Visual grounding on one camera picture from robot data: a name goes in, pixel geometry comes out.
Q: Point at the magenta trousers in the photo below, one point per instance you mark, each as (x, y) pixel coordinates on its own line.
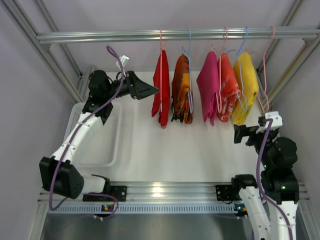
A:
(208, 85)

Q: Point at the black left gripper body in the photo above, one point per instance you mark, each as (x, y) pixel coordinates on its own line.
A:
(132, 85)

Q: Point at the orange black patterned trousers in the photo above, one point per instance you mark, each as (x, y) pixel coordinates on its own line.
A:
(181, 88)

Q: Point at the white plastic perforated basket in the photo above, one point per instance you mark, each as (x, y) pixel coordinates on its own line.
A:
(100, 149)

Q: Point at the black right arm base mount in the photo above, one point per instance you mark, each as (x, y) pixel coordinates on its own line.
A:
(226, 194)

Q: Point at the yellow trousers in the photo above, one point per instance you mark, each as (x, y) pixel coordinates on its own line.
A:
(246, 77)

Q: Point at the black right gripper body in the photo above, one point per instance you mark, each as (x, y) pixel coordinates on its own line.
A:
(239, 133)

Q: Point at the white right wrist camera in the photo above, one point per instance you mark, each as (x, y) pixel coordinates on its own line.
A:
(272, 120)

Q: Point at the blue hanger with patterned trousers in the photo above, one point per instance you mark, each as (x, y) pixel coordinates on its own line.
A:
(187, 52)

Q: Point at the red trousers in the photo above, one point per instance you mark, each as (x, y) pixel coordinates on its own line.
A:
(162, 120)

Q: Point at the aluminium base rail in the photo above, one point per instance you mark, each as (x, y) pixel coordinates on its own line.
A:
(167, 192)

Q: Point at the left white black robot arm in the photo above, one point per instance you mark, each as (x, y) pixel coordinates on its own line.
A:
(58, 174)

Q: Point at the empty pink hanger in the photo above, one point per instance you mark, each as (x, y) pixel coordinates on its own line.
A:
(264, 109)

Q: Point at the pink hanger with red trousers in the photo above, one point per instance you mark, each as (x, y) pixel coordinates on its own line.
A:
(161, 69)

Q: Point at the aluminium frame post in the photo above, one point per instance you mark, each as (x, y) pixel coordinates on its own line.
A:
(20, 18)

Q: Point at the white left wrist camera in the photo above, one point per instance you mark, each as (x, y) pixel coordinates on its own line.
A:
(123, 60)

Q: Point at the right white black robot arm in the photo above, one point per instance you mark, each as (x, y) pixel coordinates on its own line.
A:
(271, 196)

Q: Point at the grey slotted cable duct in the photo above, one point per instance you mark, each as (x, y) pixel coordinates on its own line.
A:
(158, 208)

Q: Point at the orange white tie-dye trousers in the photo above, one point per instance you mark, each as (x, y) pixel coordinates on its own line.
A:
(230, 89)

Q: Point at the aluminium hanging rail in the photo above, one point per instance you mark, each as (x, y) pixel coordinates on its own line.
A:
(259, 33)

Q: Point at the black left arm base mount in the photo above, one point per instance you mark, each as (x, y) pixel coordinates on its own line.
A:
(119, 192)

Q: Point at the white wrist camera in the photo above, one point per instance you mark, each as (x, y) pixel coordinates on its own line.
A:
(123, 60)
(272, 120)

